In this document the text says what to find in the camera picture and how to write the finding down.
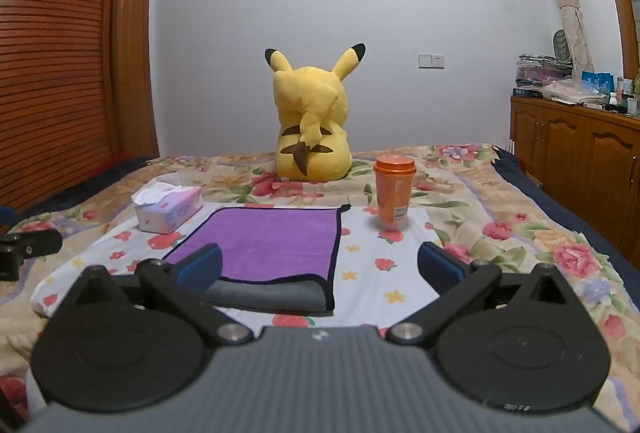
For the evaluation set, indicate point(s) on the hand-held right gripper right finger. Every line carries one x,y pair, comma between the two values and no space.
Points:
439,263

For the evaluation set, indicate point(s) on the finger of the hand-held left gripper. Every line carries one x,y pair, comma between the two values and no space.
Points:
35,245

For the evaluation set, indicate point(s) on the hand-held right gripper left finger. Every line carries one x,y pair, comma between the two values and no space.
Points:
200,264

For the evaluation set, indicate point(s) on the purple towel with grey back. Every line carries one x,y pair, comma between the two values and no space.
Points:
272,240

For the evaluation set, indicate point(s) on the pastel tissue box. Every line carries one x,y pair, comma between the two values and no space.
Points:
167,210

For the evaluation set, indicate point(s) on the orange cup with lid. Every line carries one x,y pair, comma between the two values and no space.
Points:
394,193

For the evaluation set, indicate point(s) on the yellow plush toy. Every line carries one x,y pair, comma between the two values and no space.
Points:
310,123

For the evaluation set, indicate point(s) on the wooden cabinet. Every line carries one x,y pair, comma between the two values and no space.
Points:
580,148

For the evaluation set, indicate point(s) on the dark flat box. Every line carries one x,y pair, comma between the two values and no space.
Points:
527,93

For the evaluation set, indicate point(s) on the wooden louvered wardrobe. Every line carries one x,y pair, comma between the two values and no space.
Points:
55,53

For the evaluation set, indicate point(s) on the wooden door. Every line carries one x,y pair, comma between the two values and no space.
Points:
135,53

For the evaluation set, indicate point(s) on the beige folded cloth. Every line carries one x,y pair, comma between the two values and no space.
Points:
575,92

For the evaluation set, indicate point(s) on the stack of folded cloths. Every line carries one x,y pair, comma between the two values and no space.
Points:
542,70

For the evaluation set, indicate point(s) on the small white bottle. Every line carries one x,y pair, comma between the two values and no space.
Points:
612,100

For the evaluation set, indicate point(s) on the blue box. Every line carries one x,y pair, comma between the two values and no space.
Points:
597,80

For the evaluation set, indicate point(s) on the green ribbed cushion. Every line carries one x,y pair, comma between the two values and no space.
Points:
561,44

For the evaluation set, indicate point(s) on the white wall switch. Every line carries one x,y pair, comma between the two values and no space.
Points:
430,60

